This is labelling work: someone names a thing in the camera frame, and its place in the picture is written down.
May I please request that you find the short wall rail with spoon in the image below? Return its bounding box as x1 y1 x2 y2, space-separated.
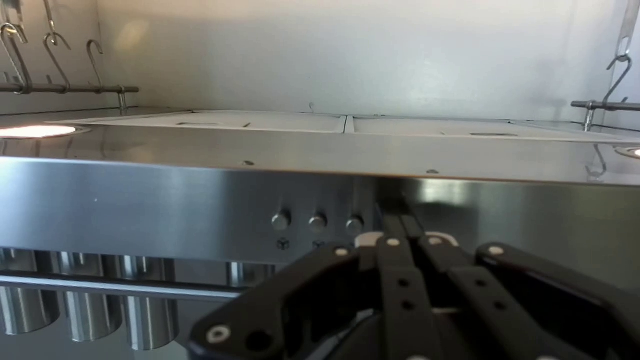
569 98 640 133

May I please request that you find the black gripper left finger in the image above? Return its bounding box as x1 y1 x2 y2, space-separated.
186 198 448 360

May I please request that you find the steel S hook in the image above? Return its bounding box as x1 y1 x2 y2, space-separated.
84 38 106 89
41 31 73 89
0 23 33 93
602 54 636 109

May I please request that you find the small steel spice jar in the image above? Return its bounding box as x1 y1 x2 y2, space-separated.
0 248 60 338
60 250 126 346
225 260 276 289
121 256 180 355

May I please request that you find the round steel hood button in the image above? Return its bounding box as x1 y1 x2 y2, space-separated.
305 211 330 234
270 208 294 232
344 212 366 236

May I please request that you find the stainless steel range hood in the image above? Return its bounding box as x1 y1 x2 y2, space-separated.
0 106 640 360

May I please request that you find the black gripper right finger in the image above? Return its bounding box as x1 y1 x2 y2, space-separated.
405 198 640 360

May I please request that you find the steel hanging ladle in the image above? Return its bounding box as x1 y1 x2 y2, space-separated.
1 0 26 29

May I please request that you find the thin steel hanging utensil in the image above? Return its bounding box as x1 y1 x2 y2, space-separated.
41 0 55 37

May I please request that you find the steel hood guard rail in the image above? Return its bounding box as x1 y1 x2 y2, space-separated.
0 274 246 302

